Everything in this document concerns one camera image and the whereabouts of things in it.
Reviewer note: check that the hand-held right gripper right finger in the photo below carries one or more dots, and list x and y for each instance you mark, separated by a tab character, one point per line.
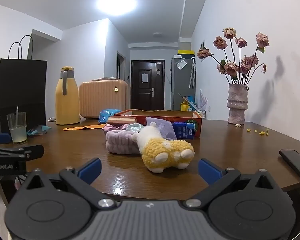
208	172

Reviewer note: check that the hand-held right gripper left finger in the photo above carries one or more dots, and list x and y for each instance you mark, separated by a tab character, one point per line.
91	170

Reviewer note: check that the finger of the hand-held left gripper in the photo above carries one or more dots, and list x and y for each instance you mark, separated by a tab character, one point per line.
0	139
32	151

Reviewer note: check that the purple fluffy headband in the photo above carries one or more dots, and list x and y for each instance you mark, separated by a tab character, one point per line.
120	143

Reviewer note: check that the pink satin scrunchie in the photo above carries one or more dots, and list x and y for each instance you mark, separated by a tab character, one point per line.
112	128

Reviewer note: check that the yellow and white plush toy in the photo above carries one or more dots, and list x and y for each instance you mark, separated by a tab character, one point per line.
162	150

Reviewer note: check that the clear plastic pouch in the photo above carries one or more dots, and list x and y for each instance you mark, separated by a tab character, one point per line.
134	128

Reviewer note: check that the purple cloth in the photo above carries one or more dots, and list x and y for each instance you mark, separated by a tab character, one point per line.
165	127

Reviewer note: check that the red cardboard box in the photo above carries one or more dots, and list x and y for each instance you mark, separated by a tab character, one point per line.
162	117

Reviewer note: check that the glass cup with drink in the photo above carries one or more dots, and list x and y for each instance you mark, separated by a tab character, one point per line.
18	135

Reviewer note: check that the teal snack wrapper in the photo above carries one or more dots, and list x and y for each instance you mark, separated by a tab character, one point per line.
38	130

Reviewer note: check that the orange shoehorn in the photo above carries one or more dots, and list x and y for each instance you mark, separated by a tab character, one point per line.
85	127

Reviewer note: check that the blue carton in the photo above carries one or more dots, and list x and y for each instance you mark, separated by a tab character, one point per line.
182	130

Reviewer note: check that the black paper bag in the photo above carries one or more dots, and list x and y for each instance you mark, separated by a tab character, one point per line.
20	92

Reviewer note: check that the yellow thermos jug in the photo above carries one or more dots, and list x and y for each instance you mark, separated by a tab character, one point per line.
66	105

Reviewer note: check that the blue tissue pack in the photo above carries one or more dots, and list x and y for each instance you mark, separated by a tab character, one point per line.
108	115

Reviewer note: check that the scattered yellow crumbs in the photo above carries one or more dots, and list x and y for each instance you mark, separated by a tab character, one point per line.
261	132

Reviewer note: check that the yellow bucket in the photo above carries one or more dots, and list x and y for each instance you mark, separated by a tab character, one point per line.
185	106

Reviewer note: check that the pink ribbed suitcase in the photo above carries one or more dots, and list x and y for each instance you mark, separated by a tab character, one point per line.
102	100

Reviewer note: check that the purple umbrella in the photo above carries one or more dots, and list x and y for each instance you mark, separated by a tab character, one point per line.
203	100

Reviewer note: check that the pink ceramic vase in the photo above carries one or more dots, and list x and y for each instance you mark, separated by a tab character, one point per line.
237	105

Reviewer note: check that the black phone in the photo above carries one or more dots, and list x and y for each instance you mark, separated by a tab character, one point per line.
296	162

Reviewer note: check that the grey fridge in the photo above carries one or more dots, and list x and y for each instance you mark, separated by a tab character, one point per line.
181	87

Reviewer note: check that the dark entrance door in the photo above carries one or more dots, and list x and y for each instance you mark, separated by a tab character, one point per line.
147	92

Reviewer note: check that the white folded umbrella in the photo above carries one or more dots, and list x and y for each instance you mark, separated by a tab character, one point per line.
192	72

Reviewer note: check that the dried pink roses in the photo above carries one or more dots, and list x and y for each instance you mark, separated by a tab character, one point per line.
231	68

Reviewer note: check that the clear bag on fridge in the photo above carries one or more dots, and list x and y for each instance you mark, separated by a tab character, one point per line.
181	63

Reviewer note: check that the yellow box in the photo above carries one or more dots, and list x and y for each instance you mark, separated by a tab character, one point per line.
186	53

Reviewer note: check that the small ceiling lamp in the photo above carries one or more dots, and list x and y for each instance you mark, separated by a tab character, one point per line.
158	34

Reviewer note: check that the round ceiling lamp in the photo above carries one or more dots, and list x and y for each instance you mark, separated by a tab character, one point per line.
116	3

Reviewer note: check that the wall poster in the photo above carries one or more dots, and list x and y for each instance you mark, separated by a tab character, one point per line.
203	46

